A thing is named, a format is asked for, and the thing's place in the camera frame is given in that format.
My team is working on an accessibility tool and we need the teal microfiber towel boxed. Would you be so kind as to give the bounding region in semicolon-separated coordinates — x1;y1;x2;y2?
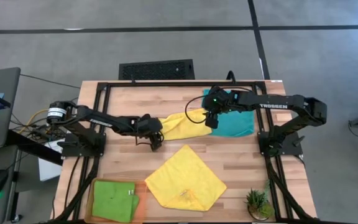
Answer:
203;89;255;138

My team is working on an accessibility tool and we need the small yellow microfiber towel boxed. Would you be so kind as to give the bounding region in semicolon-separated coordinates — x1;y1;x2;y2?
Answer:
159;108;213;141

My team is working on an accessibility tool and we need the large yellow microfiber towel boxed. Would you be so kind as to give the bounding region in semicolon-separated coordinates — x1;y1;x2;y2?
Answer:
144;144;227;212

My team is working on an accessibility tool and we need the green microfiber towel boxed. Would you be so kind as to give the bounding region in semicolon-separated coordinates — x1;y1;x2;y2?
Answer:
91;180;140;223

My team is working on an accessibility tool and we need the black perforated computer case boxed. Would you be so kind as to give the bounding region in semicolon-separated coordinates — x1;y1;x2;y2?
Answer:
119;58;196;81

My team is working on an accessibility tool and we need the orange plastic tray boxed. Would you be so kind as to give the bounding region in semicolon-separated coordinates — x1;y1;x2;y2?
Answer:
84;177;149;224

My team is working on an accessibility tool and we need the small potted green plant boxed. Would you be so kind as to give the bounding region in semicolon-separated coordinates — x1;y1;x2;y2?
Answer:
246;180;275;222

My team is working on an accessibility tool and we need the white paper sheet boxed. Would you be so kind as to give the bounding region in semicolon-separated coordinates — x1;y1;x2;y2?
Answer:
38;139;63;182

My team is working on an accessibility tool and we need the black desk beam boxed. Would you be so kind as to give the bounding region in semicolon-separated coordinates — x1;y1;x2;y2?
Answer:
6;129;63;166

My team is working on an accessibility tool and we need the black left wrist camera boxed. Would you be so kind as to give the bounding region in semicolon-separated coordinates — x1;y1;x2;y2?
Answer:
149;135;164;152

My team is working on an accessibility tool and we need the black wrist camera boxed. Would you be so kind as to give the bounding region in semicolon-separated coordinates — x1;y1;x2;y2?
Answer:
149;135;164;152
204;111;220;130

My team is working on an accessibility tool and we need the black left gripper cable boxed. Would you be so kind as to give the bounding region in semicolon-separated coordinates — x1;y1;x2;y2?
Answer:
134;136;155;147

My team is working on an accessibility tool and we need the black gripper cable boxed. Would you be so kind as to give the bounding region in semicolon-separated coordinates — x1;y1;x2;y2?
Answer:
134;136;155;147
184;95;210;124

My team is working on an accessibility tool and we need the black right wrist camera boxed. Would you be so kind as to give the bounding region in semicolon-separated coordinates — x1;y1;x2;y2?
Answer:
204;111;220;130

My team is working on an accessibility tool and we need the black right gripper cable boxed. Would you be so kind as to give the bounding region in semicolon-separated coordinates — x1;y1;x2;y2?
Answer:
184;95;210;124

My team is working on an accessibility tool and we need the black metal table frame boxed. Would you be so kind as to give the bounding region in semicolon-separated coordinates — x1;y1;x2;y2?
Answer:
53;80;318;224

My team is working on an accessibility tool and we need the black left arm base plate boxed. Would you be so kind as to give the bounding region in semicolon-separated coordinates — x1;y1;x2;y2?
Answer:
61;132;107;158

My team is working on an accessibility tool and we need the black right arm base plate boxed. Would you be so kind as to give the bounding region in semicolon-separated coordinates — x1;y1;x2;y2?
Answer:
257;130;303;157

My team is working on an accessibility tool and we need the thin black floor cable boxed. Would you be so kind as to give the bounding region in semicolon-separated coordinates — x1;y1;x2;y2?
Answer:
19;73;81;90

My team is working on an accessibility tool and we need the black cable bundle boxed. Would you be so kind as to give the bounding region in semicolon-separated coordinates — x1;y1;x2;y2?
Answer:
11;111;71;144

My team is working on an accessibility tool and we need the yellow cable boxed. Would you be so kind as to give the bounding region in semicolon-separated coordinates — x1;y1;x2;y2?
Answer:
25;108;50;129

